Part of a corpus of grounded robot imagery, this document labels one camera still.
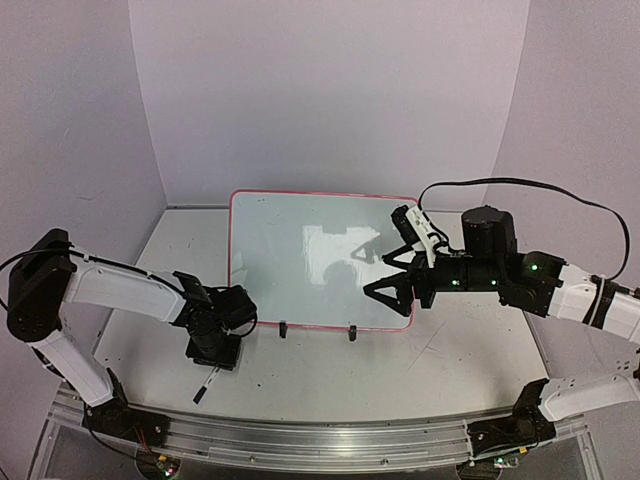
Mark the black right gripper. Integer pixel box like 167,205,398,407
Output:
363,242,504,319

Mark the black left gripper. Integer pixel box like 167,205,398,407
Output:
184,328,242,374

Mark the whiteboard marker pen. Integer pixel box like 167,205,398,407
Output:
192,367,220,405

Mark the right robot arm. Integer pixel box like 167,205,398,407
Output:
363,206,639,344

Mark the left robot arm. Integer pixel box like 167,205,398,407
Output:
1,228,258,437

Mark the pink framed whiteboard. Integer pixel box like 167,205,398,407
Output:
228,190,416,333

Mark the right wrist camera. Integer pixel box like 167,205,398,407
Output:
391,205,449,254

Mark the black right camera cable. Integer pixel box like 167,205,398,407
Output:
417,177,631,281

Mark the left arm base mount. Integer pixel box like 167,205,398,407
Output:
82,368,170,447

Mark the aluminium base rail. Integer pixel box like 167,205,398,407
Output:
47,389,586,464

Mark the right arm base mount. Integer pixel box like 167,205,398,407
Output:
467,379,556,459

